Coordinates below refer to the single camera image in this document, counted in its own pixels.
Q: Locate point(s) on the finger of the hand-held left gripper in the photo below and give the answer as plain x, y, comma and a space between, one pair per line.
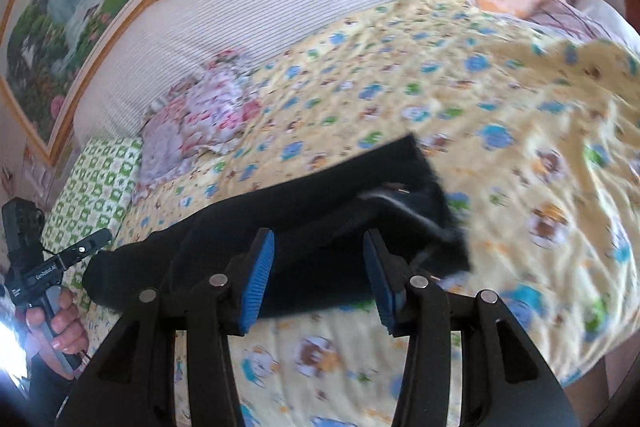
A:
85, 247

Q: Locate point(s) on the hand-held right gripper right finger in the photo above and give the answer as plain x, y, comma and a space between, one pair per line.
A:
378, 279

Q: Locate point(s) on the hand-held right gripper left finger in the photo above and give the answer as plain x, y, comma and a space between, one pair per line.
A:
257, 274

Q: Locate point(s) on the black pants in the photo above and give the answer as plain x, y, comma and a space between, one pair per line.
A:
300, 227

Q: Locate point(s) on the person's left hand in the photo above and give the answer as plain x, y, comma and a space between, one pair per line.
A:
65, 324

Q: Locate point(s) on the green checkered pillow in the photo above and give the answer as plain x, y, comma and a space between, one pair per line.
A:
95, 192

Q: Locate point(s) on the yellow cartoon print blanket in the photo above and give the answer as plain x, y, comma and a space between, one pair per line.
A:
450, 132

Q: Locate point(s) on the pink floral cloth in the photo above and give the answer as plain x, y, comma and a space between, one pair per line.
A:
197, 117

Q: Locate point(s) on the white striped headboard cushion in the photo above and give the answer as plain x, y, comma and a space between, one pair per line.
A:
265, 2

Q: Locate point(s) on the white pillow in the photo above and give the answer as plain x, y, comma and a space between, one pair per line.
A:
602, 14

